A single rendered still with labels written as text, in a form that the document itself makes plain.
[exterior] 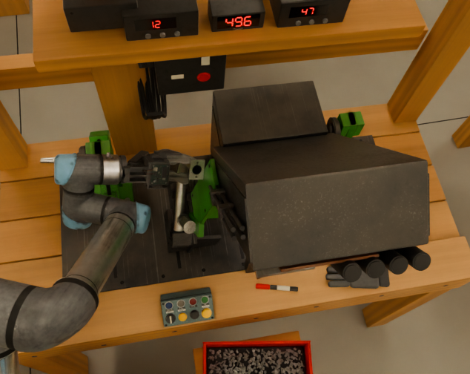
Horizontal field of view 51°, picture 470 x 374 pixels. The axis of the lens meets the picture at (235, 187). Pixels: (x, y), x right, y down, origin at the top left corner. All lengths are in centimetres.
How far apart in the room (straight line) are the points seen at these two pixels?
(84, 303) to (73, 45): 55
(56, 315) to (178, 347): 151
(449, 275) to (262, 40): 99
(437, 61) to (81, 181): 111
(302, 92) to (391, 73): 186
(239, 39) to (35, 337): 74
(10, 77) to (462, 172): 239
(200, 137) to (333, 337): 123
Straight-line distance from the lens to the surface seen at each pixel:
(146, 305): 155
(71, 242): 164
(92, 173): 124
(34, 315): 95
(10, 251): 171
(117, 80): 141
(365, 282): 161
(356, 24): 126
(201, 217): 137
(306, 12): 119
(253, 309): 155
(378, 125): 193
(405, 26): 129
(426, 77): 175
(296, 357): 157
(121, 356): 245
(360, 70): 325
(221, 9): 116
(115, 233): 116
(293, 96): 147
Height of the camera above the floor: 241
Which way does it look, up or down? 64 degrees down
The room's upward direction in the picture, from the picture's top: 9 degrees clockwise
